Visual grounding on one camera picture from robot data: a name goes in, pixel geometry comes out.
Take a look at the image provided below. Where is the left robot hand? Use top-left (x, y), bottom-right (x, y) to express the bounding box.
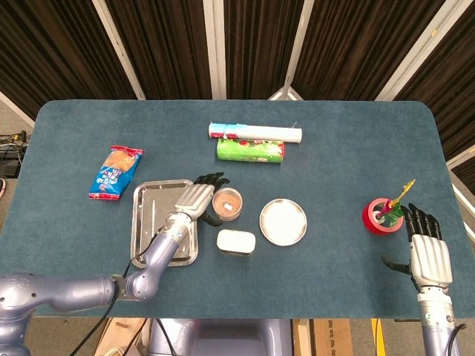
top-left (173, 171), bottom-right (231, 227)

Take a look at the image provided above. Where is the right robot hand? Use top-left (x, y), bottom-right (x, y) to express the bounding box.
top-left (381, 202), bottom-right (454, 294)

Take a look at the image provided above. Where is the brown cup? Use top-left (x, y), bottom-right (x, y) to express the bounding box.
top-left (212, 187), bottom-right (243, 223)

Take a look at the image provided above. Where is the rectangular metal can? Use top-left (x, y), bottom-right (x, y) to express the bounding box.
top-left (216, 228), bottom-right (257, 257)

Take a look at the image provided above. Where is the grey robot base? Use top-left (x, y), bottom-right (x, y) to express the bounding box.
top-left (148, 317), bottom-right (295, 356)

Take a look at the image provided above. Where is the rectangular steel tray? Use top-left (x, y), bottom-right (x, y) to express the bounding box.
top-left (130, 179), bottom-right (199, 268)

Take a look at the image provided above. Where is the red tape roll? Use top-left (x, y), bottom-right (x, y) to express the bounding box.
top-left (361, 198), bottom-right (404, 236)

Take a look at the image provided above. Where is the green chips canister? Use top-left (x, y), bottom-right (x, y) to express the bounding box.
top-left (216, 138), bottom-right (286, 165)

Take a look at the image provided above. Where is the blue snack bag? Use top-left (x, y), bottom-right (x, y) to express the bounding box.
top-left (88, 145), bottom-right (144, 202)

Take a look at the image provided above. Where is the round metal plate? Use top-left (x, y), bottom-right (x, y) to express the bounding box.
top-left (258, 198), bottom-right (308, 246)

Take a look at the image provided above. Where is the white wrap roll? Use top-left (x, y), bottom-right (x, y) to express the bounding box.
top-left (208, 121), bottom-right (304, 145)

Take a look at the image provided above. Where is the blue table cloth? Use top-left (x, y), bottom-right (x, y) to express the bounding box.
top-left (0, 99), bottom-right (475, 320)

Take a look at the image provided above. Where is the cardboard box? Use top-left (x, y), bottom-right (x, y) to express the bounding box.
top-left (292, 318), bottom-right (354, 356)

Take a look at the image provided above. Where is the wooden board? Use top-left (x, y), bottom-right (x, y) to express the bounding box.
top-left (94, 317), bottom-right (150, 356)

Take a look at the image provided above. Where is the dark brown curtain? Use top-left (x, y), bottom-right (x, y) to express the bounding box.
top-left (0, 0), bottom-right (475, 186)

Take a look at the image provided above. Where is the black base cable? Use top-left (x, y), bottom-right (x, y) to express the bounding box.
top-left (152, 317), bottom-right (180, 356)

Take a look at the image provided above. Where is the white frame beam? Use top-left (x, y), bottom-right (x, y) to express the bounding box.
top-left (375, 0), bottom-right (467, 102)
top-left (91, 0), bottom-right (146, 100)
top-left (202, 0), bottom-right (228, 100)
top-left (266, 0), bottom-right (316, 102)

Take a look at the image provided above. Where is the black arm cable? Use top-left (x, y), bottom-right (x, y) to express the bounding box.
top-left (72, 226), bottom-right (166, 356)

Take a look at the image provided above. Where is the cable bundle on floor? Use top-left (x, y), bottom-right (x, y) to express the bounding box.
top-left (0, 129), bottom-right (30, 179)

